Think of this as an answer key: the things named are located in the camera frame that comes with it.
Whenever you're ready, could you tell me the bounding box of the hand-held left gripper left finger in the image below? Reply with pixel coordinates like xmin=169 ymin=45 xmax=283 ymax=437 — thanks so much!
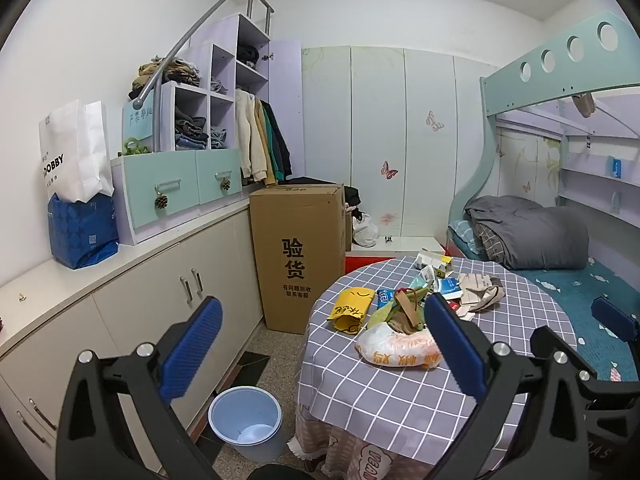
xmin=56 ymin=296 xmax=223 ymax=480

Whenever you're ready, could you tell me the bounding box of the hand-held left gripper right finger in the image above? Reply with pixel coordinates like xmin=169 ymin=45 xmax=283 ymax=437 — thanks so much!
xmin=424 ymin=292 xmax=588 ymax=480

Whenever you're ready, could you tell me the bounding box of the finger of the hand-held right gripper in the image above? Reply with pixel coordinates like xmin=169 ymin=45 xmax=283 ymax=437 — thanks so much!
xmin=531 ymin=326 xmax=598 ymax=386
xmin=591 ymin=296 xmax=640 ymax=345

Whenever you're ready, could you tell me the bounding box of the small red white packet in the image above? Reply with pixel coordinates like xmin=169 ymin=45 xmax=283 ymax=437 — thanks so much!
xmin=446 ymin=300 xmax=476 ymax=322

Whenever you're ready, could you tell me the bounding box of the brown paper bag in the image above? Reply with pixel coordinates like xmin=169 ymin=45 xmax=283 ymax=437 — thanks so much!
xmin=392 ymin=287 xmax=433 ymax=336

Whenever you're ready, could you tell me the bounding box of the white orange-print plastic bag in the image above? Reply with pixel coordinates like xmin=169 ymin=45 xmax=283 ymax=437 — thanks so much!
xmin=355 ymin=322 xmax=443 ymax=368

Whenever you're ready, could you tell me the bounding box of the beige paper package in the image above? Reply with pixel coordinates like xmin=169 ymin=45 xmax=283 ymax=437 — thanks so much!
xmin=457 ymin=272 xmax=508 ymax=313

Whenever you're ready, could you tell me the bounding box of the white printed packet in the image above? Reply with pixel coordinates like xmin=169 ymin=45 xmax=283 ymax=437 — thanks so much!
xmin=417 ymin=265 xmax=441 ymax=292

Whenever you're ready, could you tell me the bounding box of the blue plastic waste bin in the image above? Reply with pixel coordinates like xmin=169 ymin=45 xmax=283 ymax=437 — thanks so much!
xmin=207 ymin=386 xmax=283 ymax=463

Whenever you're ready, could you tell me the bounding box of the green paper scrap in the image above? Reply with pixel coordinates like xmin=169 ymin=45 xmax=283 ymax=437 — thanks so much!
xmin=369 ymin=300 xmax=401 ymax=330

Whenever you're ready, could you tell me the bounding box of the yellow white carton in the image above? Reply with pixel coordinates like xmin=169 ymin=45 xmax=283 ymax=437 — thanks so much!
xmin=414 ymin=249 xmax=453 ymax=277

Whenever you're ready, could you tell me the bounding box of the yellow paper bag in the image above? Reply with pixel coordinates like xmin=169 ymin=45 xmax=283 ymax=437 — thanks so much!
xmin=326 ymin=287 xmax=376 ymax=335

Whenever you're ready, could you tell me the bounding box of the teal printed bed sheet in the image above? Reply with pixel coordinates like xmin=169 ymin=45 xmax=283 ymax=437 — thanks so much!
xmin=510 ymin=255 xmax=640 ymax=381

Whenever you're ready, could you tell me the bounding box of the white low cabinet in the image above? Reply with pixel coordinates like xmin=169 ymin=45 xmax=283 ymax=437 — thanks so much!
xmin=0 ymin=195 xmax=266 ymax=480

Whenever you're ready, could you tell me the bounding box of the grey checked tablecloth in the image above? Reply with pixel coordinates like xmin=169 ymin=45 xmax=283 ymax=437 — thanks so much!
xmin=300 ymin=255 xmax=578 ymax=446

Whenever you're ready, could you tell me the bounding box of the grey duvet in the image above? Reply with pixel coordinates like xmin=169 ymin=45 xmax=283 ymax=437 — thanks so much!
xmin=464 ymin=195 xmax=591 ymax=271

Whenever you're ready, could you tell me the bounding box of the blue plaid pillow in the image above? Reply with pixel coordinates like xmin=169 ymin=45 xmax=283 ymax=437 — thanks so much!
xmin=447 ymin=220 xmax=483 ymax=260

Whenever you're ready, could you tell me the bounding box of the white platform step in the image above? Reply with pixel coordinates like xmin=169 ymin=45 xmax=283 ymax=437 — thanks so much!
xmin=350 ymin=236 xmax=446 ymax=261

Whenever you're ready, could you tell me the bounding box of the red box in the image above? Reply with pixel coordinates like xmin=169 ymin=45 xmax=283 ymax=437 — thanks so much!
xmin=345 ymin=255 xmax=396 ymax=276

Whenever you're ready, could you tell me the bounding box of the lilac bed shelf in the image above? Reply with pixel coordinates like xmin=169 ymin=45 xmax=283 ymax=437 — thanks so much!
xmin=557 ymin=152 xmax=640 ymax=221

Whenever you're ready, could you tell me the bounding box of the crumpled white plastic bag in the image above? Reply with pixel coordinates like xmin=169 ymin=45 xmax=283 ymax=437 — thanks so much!
xmin=352 ymin=212 xmax=379 ymax=248

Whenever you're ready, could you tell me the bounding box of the beige printed table skirt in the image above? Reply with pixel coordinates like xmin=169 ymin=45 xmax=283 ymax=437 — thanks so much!
xmin=286 ymin=405 xmax=501 ymax=480

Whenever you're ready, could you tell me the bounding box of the blue shopping bag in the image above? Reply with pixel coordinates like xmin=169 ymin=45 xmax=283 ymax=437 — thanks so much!
xmin=47 ymin=192 xmax=121 ymax=271

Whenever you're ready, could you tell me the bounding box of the large cardboard box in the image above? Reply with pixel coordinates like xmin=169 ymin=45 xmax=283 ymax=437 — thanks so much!
xmin=249 ymin=183 xmax=347 ymax=336

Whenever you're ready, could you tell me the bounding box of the wide mint drawer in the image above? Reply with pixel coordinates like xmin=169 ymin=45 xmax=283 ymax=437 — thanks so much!
xmin=124 ymin=152 xmax=201 ymax=231

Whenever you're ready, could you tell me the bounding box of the narrow mint drawer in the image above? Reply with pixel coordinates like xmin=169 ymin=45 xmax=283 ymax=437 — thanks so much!
xmin=195 ymin=149 xmax=243 ymax=206

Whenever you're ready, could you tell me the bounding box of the bunched black garment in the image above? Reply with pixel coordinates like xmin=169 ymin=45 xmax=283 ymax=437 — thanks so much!
xmin=342 ymin=186 xmax=362 ymax=221

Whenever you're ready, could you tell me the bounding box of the tan hanging garment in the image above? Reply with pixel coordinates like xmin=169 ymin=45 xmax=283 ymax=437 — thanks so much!
xmin=256 ymin=102 xmax=278 ymax=186

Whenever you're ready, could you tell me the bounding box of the green plastic plant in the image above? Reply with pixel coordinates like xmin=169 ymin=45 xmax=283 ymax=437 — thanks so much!
xmin=117 ymin=137 xmax=151 ymax=158

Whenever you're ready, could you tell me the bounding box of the black hanging coat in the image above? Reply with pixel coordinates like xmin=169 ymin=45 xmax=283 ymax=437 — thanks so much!
xmin=262 ymin=101 xmax=293 ymax=181

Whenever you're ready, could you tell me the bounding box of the folded dark clothes stack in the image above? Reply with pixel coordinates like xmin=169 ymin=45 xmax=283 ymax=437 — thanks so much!
xmin=174 ymin=114 xmax=208 ymax=151

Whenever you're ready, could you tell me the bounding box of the brown fabric item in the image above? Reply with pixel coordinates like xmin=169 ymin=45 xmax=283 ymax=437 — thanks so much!
xmin=572 ymin=92 xmax=597 ymax=118

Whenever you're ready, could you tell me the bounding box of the cream hanging jacket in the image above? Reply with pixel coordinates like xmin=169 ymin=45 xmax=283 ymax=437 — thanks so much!
xmin=235 ymin=89 xmax=268 ymax=181

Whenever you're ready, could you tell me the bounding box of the green hanging garment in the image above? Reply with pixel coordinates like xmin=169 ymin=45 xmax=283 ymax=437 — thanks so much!
xmin=262 ymin=105 xmax=283 ymax=181

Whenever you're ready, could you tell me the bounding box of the grey metal handrail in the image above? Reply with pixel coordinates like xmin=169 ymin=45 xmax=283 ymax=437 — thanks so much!
xmin=137 ymin=0 xmax=275 ymax=153

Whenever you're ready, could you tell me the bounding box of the white paper shopping bag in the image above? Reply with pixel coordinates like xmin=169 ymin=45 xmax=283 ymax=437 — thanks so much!
xmin=39 ymin=99 xmax=116 ymax=204

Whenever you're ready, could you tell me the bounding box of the mint handwritten sign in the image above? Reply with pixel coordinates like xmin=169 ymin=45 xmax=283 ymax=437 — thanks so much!
xmin=122 ymin=99 xmax=153 ymax=141

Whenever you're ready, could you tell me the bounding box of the white wardrobe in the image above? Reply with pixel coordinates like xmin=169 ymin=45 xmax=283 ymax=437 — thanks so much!
xmin=300 ymin=46 xmax=501 ymax=241

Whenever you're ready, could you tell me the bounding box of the olive clothes pile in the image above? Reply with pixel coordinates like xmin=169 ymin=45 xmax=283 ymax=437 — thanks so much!
xmin=129 ymin=55 xmax=201 ymax=101

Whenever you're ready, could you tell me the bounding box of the lilac stair cabinet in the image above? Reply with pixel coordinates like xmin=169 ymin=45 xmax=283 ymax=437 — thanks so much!
xmin=111 ymin=14 xmax=303 ymax=246

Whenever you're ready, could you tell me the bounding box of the mint bunk bed frame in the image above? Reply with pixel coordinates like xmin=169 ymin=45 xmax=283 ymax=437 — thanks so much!
xmin=446 ymin=9 xmax=640 ymax=261

